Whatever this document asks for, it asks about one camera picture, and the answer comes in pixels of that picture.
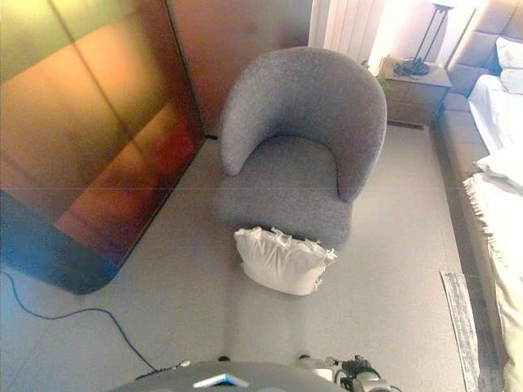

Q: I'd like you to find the grey patterned rug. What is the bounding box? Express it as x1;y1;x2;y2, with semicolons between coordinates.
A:
439;269;483;392

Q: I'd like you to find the glossy brown wardrobe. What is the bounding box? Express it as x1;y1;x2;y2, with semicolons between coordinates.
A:
0;0;205;296

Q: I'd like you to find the white fringed bed throw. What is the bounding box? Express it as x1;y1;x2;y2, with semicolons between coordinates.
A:
463;157;523;392

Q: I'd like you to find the white frilled cushion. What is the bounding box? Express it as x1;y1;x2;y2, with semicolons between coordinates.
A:
234;226;338;296

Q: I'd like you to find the white pillow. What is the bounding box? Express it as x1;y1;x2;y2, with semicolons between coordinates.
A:
495;37;523;94

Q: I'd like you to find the grey boucle tub armchair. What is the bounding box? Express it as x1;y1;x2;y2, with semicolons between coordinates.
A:
211;46;388;252

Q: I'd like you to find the black floor lamp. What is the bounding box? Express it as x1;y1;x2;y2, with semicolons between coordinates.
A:
394;0;458;78

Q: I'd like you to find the blue cable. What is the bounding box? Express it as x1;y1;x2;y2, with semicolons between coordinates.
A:
0;269;159;373

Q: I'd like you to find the beige upholstered bed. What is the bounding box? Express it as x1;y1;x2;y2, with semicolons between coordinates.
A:
431;0;523;392

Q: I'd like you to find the beige wooden nightstand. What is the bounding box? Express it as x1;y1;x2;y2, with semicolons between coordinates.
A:
377;56;452;128

